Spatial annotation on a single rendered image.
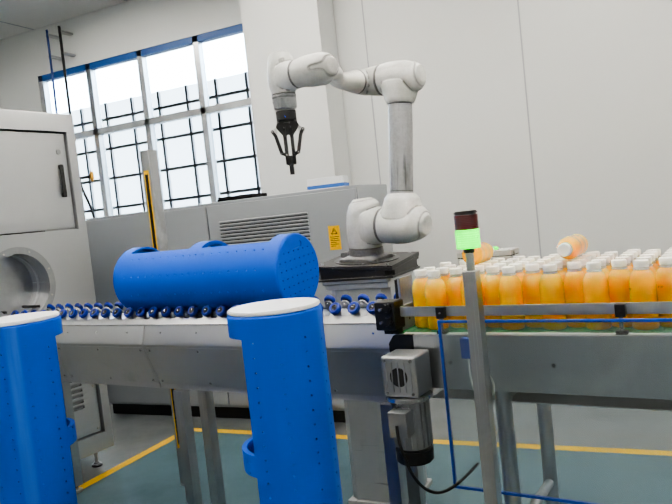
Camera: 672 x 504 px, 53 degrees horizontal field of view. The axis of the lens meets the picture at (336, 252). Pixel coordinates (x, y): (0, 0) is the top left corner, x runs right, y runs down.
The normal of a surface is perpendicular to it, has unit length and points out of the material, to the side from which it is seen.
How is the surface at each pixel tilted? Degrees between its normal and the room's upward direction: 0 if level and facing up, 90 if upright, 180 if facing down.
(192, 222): 90
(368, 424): 90
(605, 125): 90
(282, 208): 90
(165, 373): 109
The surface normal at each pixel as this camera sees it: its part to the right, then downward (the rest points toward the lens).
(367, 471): -0.42, 0.10
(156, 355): -0.46, 0.43
